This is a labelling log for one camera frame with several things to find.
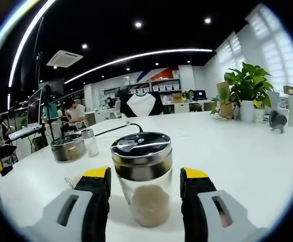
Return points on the tall black pole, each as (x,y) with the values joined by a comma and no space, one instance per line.
(38,65)

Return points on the tall white cylinder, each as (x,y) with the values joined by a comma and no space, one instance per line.
(292,111)

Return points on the leafy office plant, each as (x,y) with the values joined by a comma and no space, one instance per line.
(23,122)

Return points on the potted green plant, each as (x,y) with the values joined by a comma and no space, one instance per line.
(249,83)

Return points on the white window blind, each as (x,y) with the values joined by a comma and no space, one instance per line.
(280,50)
(230,53)

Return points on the computer monitor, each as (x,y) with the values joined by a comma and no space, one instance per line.
(200,94)

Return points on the small brown carton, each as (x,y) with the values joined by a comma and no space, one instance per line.
(177,97)

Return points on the white office chair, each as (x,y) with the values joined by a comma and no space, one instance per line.
(117,108)

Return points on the flat brown box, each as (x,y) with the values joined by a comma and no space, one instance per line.
(291,90)

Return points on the grey figurine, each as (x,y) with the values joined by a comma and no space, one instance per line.
(278,121)

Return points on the teal panel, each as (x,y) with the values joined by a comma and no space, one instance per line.
(50,109)

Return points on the tall seasoning bottle brown powder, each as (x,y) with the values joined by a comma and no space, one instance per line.
(141,156)

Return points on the black display screen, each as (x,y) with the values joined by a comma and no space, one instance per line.
(56,87)

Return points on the small seasoning bottle white granules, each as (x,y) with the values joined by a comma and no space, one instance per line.
(92,148)

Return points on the row of white storage bins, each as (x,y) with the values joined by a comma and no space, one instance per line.
(161,88)

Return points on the small white patterned pot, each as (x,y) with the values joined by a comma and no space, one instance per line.
(259,116)

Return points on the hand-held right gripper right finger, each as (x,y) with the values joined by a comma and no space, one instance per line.
(196,186)

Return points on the tall seasoning bottle white powder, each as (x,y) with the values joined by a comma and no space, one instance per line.
(68,148)

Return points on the grey storage shelf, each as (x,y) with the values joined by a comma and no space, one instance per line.
(161,80)

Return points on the black laptop stand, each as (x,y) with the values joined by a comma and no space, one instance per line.
(44,136)

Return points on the round ceiling spotlights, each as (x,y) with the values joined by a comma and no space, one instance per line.
(138,24)

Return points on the tall brown cardboard box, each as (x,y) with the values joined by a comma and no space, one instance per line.
(224,100)

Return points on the white office desk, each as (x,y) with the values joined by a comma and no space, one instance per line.
(98,117)

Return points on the small green plant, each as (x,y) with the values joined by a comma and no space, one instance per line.
(186,95)

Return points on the ceiling air conditioner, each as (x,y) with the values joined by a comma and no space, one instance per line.
(64,58)

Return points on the white laptop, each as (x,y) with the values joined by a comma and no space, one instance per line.
(34,108)

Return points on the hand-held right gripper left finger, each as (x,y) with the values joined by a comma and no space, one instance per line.
(96,191)

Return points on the long ceiling light strip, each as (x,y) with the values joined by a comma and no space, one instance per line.
(11,75)
(199,50)

